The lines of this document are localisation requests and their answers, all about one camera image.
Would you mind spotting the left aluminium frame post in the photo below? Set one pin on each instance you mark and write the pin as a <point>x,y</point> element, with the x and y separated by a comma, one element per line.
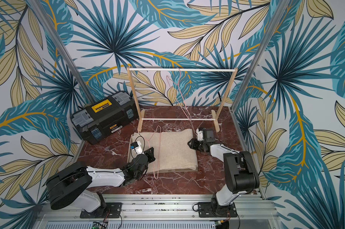
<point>56,39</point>

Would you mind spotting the black yellow toolbox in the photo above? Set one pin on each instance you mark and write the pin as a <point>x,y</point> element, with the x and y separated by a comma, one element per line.
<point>105,117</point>

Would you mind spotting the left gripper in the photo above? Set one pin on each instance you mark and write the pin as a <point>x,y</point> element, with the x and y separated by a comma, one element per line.
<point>150,155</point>

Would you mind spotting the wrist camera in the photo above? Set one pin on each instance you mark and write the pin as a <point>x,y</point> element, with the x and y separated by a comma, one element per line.
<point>136,147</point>
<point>199,133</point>

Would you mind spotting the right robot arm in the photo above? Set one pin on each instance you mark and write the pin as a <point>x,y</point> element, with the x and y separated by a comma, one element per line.
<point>241,176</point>

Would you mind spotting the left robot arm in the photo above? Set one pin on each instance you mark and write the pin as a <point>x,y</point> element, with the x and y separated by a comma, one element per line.
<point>69,187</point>

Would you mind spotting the beige wool scarf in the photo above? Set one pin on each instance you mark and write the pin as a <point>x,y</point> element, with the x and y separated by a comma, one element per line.
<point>172,151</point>

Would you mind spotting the aluminium frame post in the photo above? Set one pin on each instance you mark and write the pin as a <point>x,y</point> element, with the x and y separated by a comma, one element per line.
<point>282,5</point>
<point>56,39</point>

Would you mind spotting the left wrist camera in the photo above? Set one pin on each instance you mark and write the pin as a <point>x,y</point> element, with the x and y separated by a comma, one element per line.
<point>136,147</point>

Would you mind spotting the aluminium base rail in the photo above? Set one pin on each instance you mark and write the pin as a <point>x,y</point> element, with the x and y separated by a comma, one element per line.
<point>253,211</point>

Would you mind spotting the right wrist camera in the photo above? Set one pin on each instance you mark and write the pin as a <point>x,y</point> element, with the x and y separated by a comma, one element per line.
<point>199,133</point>

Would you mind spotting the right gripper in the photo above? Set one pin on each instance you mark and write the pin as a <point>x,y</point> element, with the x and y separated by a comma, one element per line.
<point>194,143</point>

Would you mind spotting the right aluminium frame post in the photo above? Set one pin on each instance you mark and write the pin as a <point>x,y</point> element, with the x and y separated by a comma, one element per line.
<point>282,5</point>

